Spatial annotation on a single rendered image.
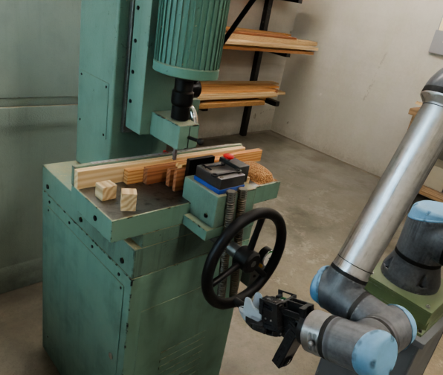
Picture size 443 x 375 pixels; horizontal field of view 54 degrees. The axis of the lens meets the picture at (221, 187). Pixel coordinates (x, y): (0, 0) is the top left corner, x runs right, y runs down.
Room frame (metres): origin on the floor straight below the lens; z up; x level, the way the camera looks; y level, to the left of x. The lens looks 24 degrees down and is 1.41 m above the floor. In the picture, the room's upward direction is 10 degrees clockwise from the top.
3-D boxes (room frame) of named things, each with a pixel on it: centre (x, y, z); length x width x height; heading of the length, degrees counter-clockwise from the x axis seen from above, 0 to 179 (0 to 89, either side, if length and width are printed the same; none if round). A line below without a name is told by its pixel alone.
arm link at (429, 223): (1.26, -0.69, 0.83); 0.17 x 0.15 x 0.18; 45
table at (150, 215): (1.10, 0.07, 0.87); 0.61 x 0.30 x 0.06; 136
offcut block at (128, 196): (0.92, 0.21, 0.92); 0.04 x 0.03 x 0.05; 108
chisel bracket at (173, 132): (1.19, 0.16, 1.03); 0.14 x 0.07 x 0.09; 46
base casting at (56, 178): (1.26, 0.24, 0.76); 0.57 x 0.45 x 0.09; 46
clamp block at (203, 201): (1.05, 0.00, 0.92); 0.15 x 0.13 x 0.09; 136
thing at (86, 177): (1.19, 0.16, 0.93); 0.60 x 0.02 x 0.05; 136
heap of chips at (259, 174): (1.30, -0.09, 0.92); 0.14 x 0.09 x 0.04; 46
